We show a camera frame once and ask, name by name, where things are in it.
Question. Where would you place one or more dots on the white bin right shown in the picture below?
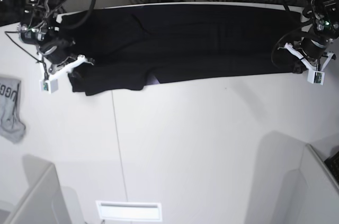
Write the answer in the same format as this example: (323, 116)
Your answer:
(308, 194)

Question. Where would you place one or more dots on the grey folded garment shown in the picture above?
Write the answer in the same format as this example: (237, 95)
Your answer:
(12, 128)

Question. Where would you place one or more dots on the white bin left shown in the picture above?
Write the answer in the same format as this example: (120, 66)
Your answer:
(45, 200)

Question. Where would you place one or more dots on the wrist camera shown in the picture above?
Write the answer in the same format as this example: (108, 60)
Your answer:
(315, 77)
(49, 85)

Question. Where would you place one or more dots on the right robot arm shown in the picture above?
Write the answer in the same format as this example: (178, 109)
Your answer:
(40, 28)

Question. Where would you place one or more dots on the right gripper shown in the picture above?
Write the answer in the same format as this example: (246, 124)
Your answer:
(56, 57)

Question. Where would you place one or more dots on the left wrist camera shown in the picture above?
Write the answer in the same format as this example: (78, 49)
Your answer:
(315, 77)

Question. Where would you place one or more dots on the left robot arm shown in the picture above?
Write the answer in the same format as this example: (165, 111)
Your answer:
(321, 24)

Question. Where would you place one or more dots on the black keyboard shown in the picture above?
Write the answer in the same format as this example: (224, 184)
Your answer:
(332, 164)

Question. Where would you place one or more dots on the black T-shirt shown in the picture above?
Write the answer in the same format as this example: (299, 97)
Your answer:
(171, 43)

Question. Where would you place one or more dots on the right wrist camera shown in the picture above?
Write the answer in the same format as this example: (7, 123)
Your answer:
(49, 85)

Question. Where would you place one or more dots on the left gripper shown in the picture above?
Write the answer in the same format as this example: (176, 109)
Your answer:
(309, 54)

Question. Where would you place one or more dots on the white bin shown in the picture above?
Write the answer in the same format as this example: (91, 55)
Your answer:
(45, 200)
(308, 194)

